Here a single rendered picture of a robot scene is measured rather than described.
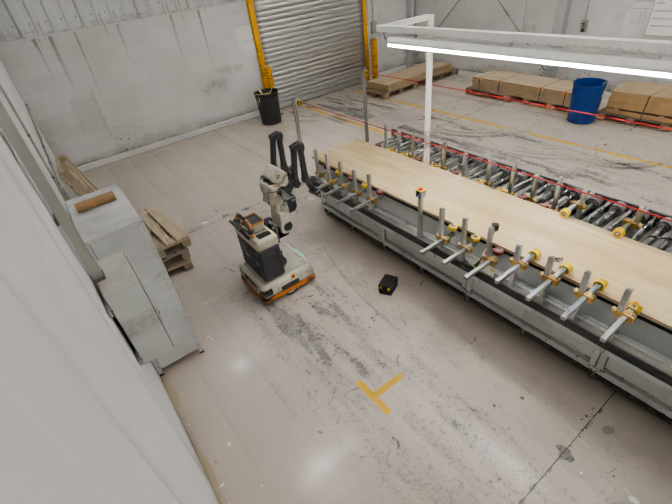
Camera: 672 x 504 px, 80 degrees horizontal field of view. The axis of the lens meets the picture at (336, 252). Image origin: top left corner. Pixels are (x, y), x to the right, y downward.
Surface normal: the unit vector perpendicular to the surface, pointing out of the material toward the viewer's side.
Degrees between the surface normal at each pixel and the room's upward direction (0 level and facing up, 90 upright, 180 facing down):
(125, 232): 90
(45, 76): 90
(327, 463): 0
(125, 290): 90
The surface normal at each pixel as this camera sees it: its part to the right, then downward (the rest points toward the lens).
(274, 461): -0.11, -0.80
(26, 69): 0.60, 0.43
